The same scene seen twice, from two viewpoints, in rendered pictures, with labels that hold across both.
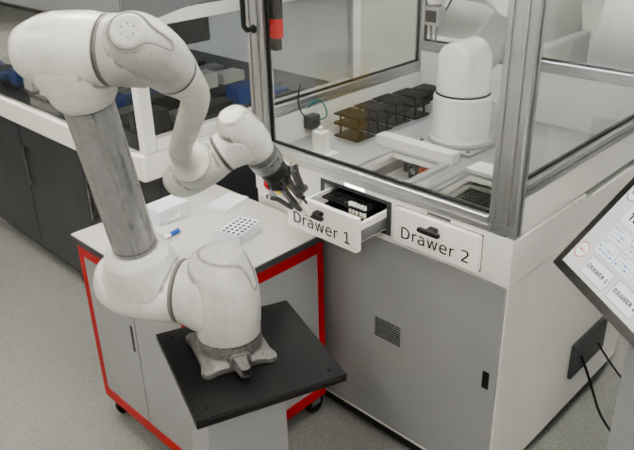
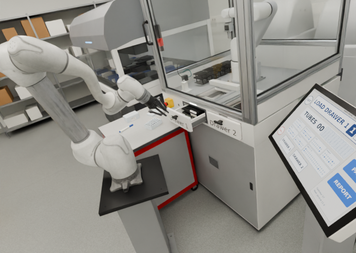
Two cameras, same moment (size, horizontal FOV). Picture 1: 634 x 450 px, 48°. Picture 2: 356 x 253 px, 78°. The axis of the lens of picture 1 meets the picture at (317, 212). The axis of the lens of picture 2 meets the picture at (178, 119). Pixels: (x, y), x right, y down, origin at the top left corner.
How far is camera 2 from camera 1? 0.71 m
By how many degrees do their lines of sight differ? 15
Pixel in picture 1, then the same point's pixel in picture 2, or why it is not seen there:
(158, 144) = not seen: hidden behind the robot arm
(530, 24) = (245, 16)
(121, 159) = (55, 103)
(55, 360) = not seen: hidden behind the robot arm
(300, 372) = (149, 189)
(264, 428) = (143, 210)
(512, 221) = (251, 116)
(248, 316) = (125, 165)
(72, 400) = not seen: hidden behind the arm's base
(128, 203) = (65, 121)
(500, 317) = (252, 159)
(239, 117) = (123, 80)
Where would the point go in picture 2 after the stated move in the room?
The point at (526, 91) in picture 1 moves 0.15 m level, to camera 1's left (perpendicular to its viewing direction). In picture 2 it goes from (248, 52) to (215, 57)
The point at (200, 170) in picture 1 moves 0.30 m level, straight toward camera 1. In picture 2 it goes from (111, 103) to (92, 129)
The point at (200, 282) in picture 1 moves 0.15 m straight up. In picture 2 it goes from (101, 152) to (91, 128)
